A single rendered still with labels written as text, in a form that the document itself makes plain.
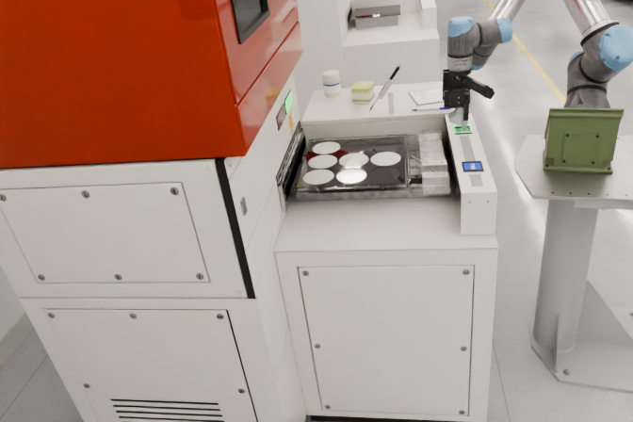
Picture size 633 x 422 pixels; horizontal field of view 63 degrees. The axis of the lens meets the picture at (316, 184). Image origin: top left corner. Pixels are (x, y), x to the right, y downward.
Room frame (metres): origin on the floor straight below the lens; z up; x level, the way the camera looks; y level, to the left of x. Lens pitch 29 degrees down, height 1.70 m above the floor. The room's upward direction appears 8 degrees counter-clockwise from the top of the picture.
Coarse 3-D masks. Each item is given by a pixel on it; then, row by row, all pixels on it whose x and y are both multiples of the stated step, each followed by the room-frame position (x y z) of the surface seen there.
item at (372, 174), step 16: (352, 144) 1.69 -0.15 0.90; (368, 144) 1.67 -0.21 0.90; (384, 144) 1.65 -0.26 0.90; (400, 144) 1.63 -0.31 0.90; (368, 160) 1.55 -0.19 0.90; (400, 160) 1.51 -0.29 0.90; (336, 176) 1.47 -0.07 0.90; (352, 176) 1.45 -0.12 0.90; (368, 176) 1.44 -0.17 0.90; (384, 176) 1.42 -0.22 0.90; (400, 176) 1.41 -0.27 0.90
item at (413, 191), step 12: (300, 192) 1.48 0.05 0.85; (312, 192) 1.47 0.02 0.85; (324, 192) 1.46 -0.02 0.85; (336, 192) 1.45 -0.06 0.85; (348, 192) 1.44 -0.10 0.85; (360, 192) 1.43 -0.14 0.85; (372, 192) 1.42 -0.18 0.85; (384, 192) 1.42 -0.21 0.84; (396, 192) 1.41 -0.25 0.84; (408, 192) 1.40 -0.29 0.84; (420, 192) 1.39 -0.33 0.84
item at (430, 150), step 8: (424, 144) 1.65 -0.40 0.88; (432, 144) 1.64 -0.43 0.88; (440, 144) 1.63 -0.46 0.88; (424, 152) 1.59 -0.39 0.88; (432, 152) 1.58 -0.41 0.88; (440, 152) 1.57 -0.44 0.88; (424, 160) 1.53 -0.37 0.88; (424, 192) 1.36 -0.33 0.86; (432, 192) 1.35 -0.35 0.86; (440, 192) 1.35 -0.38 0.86; (448, 192) 1.34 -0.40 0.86
